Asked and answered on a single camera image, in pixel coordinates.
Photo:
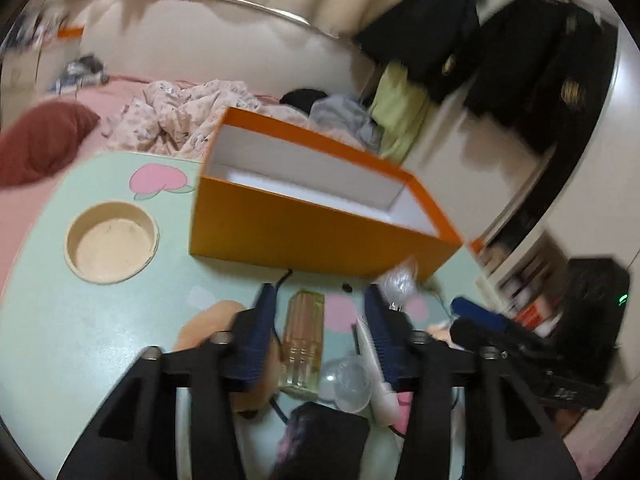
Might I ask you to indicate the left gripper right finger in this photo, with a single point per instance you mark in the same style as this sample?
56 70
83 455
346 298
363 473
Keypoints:
413 361

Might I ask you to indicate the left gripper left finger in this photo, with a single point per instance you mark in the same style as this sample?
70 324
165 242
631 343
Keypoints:
229 362

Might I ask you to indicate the beige plush doll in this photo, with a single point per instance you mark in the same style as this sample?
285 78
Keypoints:
216 318

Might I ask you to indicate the white cosmetic tube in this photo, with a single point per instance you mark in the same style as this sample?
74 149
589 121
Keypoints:
384 401

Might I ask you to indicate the clear plastic bubble bag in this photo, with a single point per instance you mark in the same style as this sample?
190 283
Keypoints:
399 285

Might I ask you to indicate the mint green lap table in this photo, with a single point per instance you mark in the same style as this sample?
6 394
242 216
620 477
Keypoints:
65 342

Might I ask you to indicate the orange cardboard storage box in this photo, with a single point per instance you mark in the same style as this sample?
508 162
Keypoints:
273 194

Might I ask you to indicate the lime green garment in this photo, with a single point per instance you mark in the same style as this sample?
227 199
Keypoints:
401 108

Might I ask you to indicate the pink floral duvet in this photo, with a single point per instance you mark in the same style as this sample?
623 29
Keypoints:
165 119

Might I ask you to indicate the grey hoodie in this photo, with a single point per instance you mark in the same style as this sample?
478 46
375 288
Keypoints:
346 113

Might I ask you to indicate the black garment on bed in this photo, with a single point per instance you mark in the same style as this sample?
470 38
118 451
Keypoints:
303 99

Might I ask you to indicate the dark red pillow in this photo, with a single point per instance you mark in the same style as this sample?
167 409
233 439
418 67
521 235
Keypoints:
45 140

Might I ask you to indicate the black hanging clothes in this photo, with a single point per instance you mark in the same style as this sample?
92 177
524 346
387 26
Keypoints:
537 67

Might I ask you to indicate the striped clothes pile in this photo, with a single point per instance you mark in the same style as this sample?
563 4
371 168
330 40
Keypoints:
87 71

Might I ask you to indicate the orange box on cabinet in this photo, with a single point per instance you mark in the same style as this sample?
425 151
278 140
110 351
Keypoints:
70 33

